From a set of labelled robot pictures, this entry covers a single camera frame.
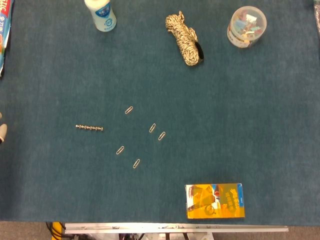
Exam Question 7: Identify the blue plastic wrap box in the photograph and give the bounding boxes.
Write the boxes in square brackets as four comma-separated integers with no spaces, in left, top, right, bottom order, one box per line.
[0,0,15,78]

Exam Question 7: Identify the aluminium rail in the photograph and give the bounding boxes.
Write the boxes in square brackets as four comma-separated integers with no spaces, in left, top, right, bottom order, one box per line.
[64,223,289,235]

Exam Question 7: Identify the teal felt table mat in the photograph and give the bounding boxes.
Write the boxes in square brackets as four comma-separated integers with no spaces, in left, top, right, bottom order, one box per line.
[0,0,320,222]

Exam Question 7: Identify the white drink bottle blue label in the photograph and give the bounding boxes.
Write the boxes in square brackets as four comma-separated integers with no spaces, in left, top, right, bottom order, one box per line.
[84,0,118,33]

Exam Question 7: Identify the yellow snack box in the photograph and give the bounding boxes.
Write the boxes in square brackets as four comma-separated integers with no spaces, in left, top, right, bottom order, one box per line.
[184,182,246,220]

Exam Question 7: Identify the clear jar of binder clips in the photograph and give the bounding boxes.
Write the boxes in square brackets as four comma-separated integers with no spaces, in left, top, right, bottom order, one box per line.
[226,6,268,48]

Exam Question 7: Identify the black rope strap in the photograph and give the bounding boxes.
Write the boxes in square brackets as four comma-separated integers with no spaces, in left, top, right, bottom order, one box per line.
[194,41,205,62]

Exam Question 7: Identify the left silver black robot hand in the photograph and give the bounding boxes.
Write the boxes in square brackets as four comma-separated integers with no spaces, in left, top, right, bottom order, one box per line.
[0,112,8,145]

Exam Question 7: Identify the metal magnetic rod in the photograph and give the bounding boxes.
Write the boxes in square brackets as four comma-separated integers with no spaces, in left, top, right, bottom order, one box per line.
[75,124,104,132]

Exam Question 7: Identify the beige black rope bundle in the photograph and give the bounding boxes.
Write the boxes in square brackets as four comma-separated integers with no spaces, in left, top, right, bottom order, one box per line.
[164,10,205,67]

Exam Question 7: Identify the black cables under table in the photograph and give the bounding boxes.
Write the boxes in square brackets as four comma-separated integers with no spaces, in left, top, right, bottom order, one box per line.
[45,221,66,240]

